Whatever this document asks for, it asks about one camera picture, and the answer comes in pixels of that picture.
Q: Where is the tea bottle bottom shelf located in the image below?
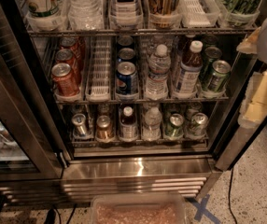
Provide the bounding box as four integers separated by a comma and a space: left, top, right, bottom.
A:
120, 106, 138, 141

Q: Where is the brown can top shelf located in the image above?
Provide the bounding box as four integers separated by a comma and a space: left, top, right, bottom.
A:
148, 0, 180, 29

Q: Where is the clear water bottle shelf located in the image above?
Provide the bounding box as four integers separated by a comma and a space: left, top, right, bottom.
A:
146, 44, 171, 100
68, 0, 104, 31

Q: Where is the water bottle bottom shelf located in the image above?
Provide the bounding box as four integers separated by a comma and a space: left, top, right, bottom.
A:
142, 106, 162, 141

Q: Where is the red soda can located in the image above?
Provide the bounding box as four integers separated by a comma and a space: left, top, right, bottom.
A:
59, 36, 83, 70
55, 49, 81, 84
51, 63, 79, 96

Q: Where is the blue pepsi can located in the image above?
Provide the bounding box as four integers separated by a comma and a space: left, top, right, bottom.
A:
117, 48, 136, 63
116, 62, 138, 95

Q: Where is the bronze can bottom shelf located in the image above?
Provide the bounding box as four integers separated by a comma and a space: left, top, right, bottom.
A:
96, 115, 113, 140

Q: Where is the clear plastic bin on floor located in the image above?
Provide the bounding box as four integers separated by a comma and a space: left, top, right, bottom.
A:
91, 192, 187, 224

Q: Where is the tea bottle top shelf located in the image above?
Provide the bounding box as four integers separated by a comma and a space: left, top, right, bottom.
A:
110, 0, 141, 28

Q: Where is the tea bottle shelf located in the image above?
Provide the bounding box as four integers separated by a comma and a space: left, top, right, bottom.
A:
120, 106, 138, 141
110, 0, 141, 28

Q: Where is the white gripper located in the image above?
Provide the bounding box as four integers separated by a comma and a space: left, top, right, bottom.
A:
236, 18, 267, 129

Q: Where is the green can bottom right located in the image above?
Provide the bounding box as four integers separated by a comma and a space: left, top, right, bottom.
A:
188, 113, 208, 137

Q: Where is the green can bottom left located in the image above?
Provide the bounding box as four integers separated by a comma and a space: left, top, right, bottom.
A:
164, 113, 184, 139

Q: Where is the black cable on floor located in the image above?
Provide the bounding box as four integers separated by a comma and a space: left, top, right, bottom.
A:
227, 167, 239, 224

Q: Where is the clear water bottle middle shelf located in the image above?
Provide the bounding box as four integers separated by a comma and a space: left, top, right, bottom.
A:
146, 44, 171, 100

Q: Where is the silver can bottom shelf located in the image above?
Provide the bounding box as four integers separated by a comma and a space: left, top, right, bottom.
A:
72, 113, 88, 136

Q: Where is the blue label tea bottle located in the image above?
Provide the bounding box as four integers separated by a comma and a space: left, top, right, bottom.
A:
174, 40, 203, 93

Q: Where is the clear water bottle top shelf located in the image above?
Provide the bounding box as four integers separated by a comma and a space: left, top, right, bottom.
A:
68, 0, 104, 31

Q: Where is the front red soda can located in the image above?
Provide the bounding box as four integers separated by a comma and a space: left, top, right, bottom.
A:
51, 63, 79, 96

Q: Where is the green soda can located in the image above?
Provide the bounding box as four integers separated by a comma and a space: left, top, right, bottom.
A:
199, 46, 222, 81
202, 60, 231, 92

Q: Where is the fridge glass door left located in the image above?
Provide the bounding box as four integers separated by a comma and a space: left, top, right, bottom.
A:
0, 0, 63, 182

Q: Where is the front blue pepsi can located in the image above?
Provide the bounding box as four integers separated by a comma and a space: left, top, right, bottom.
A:
116, 62, 138, 95

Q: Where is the front green soda can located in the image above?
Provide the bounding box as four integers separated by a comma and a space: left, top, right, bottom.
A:
202, 60, 231, 92

